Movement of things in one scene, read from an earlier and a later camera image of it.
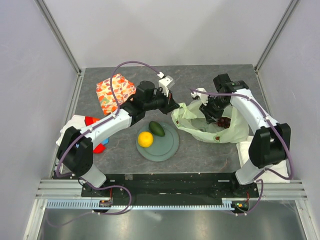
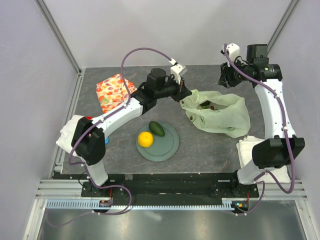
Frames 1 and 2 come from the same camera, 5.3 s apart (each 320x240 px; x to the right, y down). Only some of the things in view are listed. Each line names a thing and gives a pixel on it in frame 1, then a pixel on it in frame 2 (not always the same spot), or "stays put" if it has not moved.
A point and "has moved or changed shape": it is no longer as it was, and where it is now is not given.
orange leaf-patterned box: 124,88 stays put
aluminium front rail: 268,189 stays put
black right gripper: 210,116 to 226,79
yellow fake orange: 145,139 stays put
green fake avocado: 156,128 stays put
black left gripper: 170,104 to 182,92
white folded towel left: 78,121 stays put
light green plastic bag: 190,118 has moved or changed shape
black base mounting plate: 170,186 stays put
